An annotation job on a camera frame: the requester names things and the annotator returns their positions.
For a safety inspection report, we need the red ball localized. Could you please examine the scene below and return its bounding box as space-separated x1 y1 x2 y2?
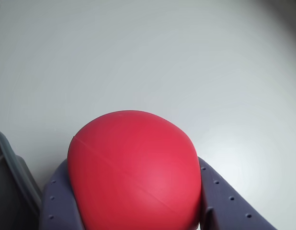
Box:
68 110 203 230

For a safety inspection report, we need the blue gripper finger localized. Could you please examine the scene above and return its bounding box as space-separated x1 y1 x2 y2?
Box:
40 158 88 230
197 156 279 230

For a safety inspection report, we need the grey plastic container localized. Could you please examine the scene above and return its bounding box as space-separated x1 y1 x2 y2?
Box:
0 128 42 230

